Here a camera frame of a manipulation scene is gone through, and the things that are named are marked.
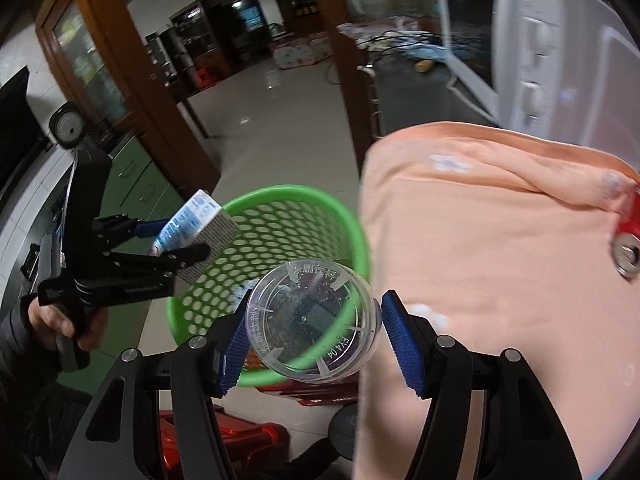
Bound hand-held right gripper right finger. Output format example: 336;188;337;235
381;290;583;480

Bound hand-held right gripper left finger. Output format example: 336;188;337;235
55;307;251;480

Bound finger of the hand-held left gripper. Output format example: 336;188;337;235
106;243;212;274
95;214;171;250

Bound blue white milk carton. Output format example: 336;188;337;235
150;190;242;286

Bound clear plastic cup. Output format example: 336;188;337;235
245;259;383;385

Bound green mesh basket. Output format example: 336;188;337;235
165;185;372;389

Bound person's left hand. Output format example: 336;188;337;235
27;304;109;352

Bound green drawer cabinet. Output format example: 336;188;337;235
65;130;187;241

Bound red plastic stool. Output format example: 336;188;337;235
159;382;361;480

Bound peach printed blanket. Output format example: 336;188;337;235
352;122;640;480

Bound round dial scale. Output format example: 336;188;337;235
49;102;92;150

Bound wooden glass cabinet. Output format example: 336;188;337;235
35;0;222;193

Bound dark display cabinet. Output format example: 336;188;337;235
170;0;236;88

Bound polka-dot play fence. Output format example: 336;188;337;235
272;35;332;69

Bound television screen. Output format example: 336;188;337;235
235;2;267;32

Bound red cola can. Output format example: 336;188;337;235
607;195;640;279

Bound crumpled plastic bag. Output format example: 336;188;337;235
339;15;426;51

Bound white microwave oven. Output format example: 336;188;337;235
425;0;640;173

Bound wooden door frame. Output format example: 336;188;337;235
305;0;387;178

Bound black cables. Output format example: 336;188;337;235
325;30;451;86

